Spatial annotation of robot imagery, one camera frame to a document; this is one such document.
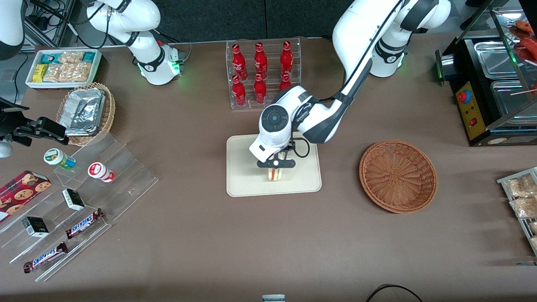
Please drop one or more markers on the oval wicker basket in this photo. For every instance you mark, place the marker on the oval wicker basket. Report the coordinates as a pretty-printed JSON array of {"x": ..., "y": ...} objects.
[{"x": 110, "y": 111}]

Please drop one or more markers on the white plastic snack bin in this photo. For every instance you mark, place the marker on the white plastic snack bin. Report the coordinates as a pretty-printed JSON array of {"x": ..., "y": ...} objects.
[{"x": 31, "y": 84}]

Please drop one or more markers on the black food warmer machine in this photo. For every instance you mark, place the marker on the black food warmer machine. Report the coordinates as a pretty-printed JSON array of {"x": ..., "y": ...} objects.
[{"x": 474, "y": 113}]

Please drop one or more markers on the green lid yogurt cup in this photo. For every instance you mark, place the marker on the green lid yogurt cup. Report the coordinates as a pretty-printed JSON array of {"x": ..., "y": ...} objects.
[{"x": 56, "y": 157}]

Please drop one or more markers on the red cola bottle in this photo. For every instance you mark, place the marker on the red cola bottle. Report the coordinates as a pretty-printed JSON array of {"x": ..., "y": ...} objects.
[
  {"x": 286, "y": 58},
  {"x": 260, "y": 91},
  {"x": 285, "y": 83},
  {"x": 260, "y": 61},
  {"x": 239, "y": 93},
  {"x": 238, "y": 63}
]

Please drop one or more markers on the clear acrylic bottle rack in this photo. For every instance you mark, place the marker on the clear acrylic bottle rack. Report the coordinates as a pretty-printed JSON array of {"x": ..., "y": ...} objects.
[{"x": 270, "y": 50}]

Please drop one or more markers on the clear acrylic stepped display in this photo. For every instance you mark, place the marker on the clear acrylic stepped display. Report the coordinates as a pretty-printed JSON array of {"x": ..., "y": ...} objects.
[{"x": 126, "y": 176}]

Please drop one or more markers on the red cookie box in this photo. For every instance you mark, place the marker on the red cookie box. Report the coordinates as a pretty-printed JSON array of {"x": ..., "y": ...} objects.
[{"x": 19, "y": 193}]

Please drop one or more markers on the clear bag of crackers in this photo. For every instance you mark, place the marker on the clear bag of crackers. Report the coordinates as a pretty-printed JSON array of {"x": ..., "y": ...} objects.
[
  {"x": 76, "y": 72},
  {"x": 52, "y": 72},
  {"x": 71, "y": 57}
]

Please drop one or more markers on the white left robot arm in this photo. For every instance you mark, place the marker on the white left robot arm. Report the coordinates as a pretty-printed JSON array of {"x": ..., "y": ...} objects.
[{"x": 356, "y": 33}]

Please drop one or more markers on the round brown wicker basket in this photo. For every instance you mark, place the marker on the round brown wicker basket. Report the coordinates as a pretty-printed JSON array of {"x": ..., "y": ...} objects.
[{"x": 398, "y": 176}]

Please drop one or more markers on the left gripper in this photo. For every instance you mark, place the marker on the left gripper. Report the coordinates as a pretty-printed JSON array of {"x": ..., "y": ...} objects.
[{"x": 288, "y": 147}]

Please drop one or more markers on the small grey device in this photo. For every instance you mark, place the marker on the small grey device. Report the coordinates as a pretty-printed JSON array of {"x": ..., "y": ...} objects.
[{"x": 273, "y": 298}]

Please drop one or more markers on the triangular sandwich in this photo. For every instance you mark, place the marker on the triangular sandwich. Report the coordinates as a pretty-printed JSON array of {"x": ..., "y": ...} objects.
[{"x": 275, "y": 175}]

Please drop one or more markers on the teal snack packet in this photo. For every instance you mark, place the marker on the teal snack packet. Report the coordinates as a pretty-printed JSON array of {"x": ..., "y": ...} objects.
[
  {"x": 49, "y": 58},
  {"x": 88, "y": 56}
]

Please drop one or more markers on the dark partition panel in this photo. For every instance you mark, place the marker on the dark partition panel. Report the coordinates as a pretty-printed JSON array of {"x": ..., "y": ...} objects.
[{"x": 251, "y": 16}]

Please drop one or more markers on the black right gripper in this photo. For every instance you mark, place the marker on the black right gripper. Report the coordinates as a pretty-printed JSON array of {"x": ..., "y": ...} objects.
[{"x": 9, "y": 122}]

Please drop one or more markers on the yellow snack packet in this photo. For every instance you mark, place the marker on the yellow snack packet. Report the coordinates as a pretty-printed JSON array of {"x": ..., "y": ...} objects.
[{"x": 40, "y": 72}]

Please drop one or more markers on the snickers bar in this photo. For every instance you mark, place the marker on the snickers bar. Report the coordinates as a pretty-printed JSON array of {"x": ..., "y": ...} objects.
[
  {"x": 84, "y": 223},
  {"x": 44, "y": 258}
]

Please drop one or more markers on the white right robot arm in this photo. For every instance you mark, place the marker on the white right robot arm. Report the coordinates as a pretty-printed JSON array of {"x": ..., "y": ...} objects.
[{"x": 144, "y": 46}]

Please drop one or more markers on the clear bag of pastry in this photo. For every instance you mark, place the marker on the clear bag of pastry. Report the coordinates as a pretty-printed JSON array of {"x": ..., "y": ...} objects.
[
  {"x": 534, "y": 242},
  {"x": 533, "y": 227},
  {"x": 520, "y": 186},
  {"x": 524, "y": 207}
]

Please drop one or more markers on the small black box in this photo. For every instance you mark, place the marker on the small black box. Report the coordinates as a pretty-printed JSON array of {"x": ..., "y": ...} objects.
[
  {"x": 35, "y": 227},
  {"x": 73, "y": 199}
]

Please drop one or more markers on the silver foil packages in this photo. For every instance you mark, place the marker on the silver foil packages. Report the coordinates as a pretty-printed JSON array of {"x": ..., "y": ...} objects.
[{"x": 82, "y": 111}]

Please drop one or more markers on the red lid yogurt cup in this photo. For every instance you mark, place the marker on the red lid yogurt cup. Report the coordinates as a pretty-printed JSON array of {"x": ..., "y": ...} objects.
[{"x": 98, "y": 171}]

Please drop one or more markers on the beige plastic tray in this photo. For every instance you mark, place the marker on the beige plastic tray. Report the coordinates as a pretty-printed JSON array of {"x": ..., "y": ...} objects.
[{"x": 243, "y": 176}]

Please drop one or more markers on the tray of wrapped pastries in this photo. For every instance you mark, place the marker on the tray of wrapped pastries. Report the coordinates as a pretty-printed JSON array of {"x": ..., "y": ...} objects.
[{"x": 503, "y": 181}]

